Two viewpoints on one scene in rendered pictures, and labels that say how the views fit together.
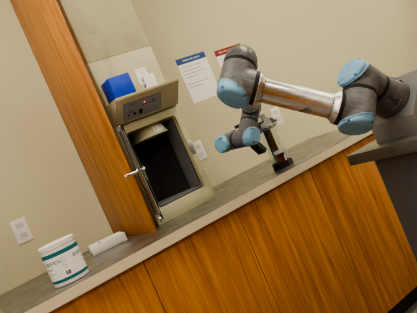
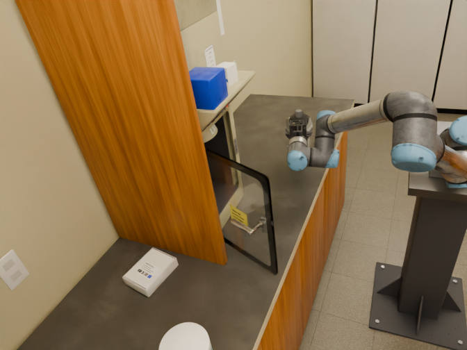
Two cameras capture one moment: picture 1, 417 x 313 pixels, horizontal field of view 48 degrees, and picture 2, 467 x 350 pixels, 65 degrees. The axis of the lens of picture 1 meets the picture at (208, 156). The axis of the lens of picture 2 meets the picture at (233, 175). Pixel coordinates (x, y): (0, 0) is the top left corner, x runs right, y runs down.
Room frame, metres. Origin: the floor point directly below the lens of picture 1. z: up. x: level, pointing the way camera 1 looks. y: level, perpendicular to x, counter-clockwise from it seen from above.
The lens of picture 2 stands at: (1.12, 0.71, 1.95)
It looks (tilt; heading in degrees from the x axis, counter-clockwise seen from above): 35 degrees down; 330
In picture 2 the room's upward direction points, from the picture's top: 9 degrees counter-clockwise
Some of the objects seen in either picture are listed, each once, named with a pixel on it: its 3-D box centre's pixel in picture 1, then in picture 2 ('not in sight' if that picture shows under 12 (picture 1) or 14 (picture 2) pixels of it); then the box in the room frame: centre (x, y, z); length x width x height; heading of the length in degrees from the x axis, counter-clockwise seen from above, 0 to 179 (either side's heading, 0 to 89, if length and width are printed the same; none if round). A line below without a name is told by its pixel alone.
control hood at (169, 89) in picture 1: (147, 102); (224, 103); (2.09, 0.15, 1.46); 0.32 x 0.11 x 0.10; 121
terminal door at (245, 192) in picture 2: (139, 172); (236, 211); (1.90, 0.28, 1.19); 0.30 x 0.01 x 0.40; 9
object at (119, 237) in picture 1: (107, 243); (151, 271); (2.08, 0.56, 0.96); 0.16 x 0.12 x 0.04; 112
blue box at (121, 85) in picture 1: (118, 88); (204, 87); (2.04, 0.24, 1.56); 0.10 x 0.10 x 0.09; 31
